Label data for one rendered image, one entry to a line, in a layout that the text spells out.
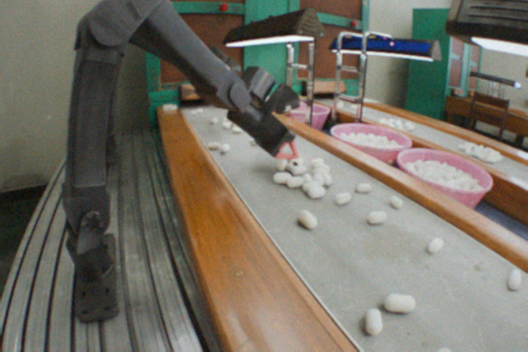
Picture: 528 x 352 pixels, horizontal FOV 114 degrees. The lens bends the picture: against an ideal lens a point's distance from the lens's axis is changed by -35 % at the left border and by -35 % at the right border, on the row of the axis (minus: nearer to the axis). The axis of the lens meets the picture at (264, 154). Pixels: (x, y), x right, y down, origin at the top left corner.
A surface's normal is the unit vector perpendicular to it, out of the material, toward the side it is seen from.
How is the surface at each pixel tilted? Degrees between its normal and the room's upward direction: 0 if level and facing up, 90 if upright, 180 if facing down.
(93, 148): 90
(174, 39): 94
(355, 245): 0
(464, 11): 58
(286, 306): 0
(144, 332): 0
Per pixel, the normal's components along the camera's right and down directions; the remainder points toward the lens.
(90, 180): 0.82, -0.01
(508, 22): -0.76, -0.40
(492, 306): 0.02, -0.93
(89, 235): 0.77, 0.25
